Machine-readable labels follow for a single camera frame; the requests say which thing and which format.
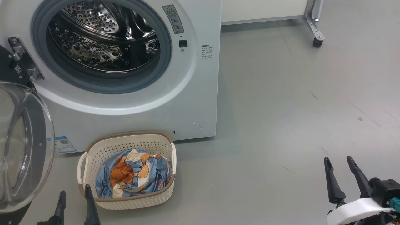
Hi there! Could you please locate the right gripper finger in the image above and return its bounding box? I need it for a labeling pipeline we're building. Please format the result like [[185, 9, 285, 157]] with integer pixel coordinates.
[[324, 157, 346, 204], [347, 156, 373, 199]]

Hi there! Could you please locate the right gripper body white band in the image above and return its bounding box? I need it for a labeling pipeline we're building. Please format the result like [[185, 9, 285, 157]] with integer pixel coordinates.
[[327, 197, 394, 225]]

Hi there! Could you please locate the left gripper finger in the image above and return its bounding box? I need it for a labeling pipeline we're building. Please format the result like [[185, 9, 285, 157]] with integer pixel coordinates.
[[84, 184, 101, 225], [54, 191, 67, 225]]

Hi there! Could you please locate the light blue cartoon print garment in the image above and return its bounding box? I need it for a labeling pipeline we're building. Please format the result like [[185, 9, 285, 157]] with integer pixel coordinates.
[[95, 149, 173, 198]]

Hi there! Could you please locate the dark grey glass washer door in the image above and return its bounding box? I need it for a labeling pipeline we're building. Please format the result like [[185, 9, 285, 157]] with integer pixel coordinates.
[[0, 45, 55, 225]]

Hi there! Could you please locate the cream basket with brown rim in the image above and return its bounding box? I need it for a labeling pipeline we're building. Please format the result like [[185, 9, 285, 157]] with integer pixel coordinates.
[[77, 131, 177, 210]]

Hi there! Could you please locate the white front-load washing machine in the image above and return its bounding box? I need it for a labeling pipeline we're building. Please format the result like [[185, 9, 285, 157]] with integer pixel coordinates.
[[0, 0, 222, 153]]

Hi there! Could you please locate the blue energy label sticker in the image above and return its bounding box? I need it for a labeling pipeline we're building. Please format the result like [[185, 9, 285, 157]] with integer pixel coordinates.
[[47, 136, 77, 154]]

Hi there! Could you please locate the grey warning label sticker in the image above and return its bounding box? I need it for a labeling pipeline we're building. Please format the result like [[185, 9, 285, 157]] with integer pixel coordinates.
[[162, 5, 185, 34]]

